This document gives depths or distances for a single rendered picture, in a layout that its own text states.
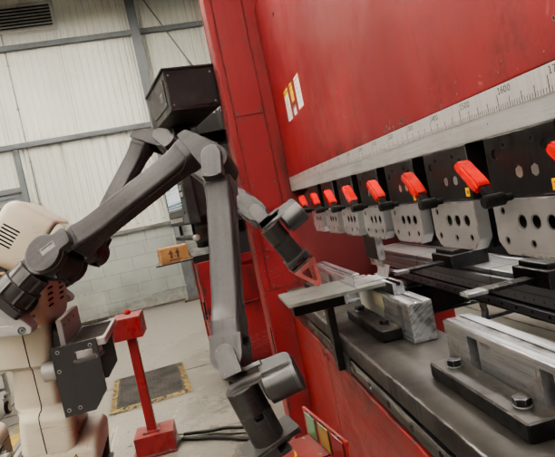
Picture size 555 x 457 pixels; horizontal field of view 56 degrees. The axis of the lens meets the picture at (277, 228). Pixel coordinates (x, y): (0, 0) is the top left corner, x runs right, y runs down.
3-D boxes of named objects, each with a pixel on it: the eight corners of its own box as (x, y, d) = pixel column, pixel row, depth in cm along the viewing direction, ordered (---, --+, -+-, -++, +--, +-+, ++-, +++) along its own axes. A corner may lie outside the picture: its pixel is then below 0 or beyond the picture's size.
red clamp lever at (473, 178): (452, 160, 74) (488, 201, 67) (478, 154, 75) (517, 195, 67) (450, 170, 75) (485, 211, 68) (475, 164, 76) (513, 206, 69)
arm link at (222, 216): (214, 171, 111) (196, 147, 101) (239, 167, 110) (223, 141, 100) (227, 378, 95) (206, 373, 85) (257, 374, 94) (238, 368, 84)
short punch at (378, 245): (368, 264, 149) (362, 232, 149) (374, 263, 149) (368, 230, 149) (380, 267, 139) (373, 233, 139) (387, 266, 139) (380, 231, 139)
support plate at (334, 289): (278, 297, 149) (277, 294, 149) (365, 277, 153) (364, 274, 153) (288, 308, 132) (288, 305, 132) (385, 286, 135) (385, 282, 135)
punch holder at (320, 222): (316, 230, 193) (306, 187, 192) (337, 226, 194) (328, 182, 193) (325, 231, 178) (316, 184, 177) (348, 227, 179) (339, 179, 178)
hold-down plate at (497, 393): (432, 377, 99) (429, 362, 99) (458, 370, 100) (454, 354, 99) (531, 446, 69) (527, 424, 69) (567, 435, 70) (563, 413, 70)
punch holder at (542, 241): (501, 253, 74) (480, 139, 73) (554, 240, 75) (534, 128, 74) (576, 262, 59) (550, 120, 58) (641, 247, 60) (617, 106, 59)
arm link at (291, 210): (253, 220, 146) (245, 209, 138) (284, 194, 147) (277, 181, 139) (280, 250, 141) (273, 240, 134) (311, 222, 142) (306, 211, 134)
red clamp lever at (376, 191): (364, 179, 113) (381, 207, 106) (382, 176, 114) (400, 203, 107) (364, 186, 115) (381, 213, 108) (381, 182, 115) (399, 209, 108)
